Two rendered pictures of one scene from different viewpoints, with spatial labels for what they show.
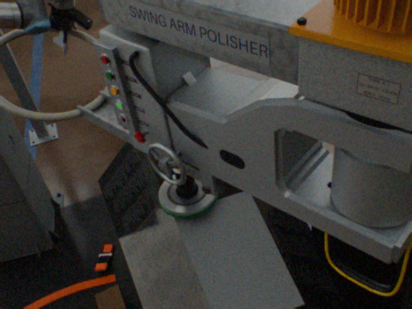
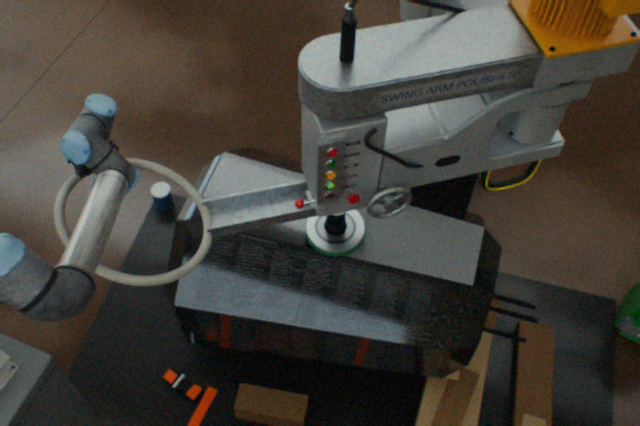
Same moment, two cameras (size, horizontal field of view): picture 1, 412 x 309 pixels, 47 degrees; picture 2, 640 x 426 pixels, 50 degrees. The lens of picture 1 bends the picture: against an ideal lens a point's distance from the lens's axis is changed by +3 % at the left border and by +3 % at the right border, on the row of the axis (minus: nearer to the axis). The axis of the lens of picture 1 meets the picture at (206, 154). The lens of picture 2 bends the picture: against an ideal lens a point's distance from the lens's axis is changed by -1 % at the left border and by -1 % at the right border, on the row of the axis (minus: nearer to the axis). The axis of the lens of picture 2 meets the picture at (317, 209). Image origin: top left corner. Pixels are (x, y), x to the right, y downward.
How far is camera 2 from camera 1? 172 cm
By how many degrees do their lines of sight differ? 42
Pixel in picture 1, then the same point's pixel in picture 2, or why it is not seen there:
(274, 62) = (518, 77)
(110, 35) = (338, 129)
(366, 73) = (585, 59)
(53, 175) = not seen: outside the picture
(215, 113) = (436, 136)
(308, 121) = (528, 101)
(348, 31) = (577, 43)
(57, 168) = not seen: outside the picture
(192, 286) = (416, 282)
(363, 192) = (552, 123)
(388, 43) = (601, 41)
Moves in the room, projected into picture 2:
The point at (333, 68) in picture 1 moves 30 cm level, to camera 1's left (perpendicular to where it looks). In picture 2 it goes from (565, 65) to (531, 136)
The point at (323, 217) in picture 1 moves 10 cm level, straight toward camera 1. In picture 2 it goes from (520, 155) to (544, 173)
